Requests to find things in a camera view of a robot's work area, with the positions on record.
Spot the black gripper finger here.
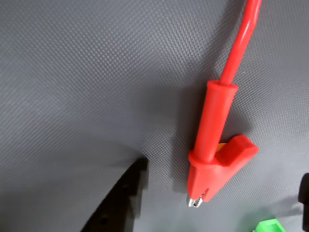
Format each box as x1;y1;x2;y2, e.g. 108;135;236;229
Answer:
298;173;309;230
81;157;149;232

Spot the red alligator clip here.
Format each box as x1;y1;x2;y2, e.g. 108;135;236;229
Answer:
186;80;260;208

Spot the red cable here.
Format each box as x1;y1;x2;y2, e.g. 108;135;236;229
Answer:
218;0;263;85

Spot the green bulb holder board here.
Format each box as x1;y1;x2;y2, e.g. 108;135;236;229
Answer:
252;217;287;232

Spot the dark grey work mat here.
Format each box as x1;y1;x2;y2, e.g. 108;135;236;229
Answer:
0;0;309;232

